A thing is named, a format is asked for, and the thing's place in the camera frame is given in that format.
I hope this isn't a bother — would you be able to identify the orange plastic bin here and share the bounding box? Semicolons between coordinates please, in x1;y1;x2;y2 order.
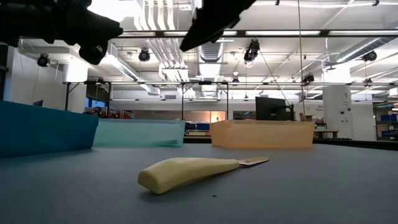
210;119;315;149

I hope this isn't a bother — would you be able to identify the black monitor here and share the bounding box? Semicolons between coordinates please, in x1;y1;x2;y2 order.
255;96;295;121

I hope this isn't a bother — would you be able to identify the black metal rack frame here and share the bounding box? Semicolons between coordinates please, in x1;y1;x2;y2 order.
63;81;231;121

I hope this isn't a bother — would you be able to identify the dark blue plastic bin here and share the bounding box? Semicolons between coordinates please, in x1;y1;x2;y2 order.
0;100;100;159

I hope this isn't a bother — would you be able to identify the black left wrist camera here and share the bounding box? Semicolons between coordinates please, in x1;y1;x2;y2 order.
78;43;108;65

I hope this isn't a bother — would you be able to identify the thin hanging cord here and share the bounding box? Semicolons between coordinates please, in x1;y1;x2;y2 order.
297;0;307;122

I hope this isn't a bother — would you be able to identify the wooden desk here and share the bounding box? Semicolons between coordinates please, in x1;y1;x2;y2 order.
312;129;340;140

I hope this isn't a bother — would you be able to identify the silver ventilation duct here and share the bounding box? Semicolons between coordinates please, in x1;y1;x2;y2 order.
192;40;234;97

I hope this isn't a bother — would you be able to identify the cream handled knife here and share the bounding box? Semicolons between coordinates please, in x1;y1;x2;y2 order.
137;156;271;195

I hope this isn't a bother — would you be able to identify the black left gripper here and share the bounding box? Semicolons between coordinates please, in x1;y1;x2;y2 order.
30;0;124;46

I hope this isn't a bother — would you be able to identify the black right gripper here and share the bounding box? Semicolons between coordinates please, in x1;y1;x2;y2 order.
179;0;257;52

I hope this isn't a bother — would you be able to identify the black overhead crossbar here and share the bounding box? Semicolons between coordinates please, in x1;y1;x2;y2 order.
116;30;398;39

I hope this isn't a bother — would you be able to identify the teal plastic bin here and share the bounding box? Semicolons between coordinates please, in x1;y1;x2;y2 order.
93;119;187;148

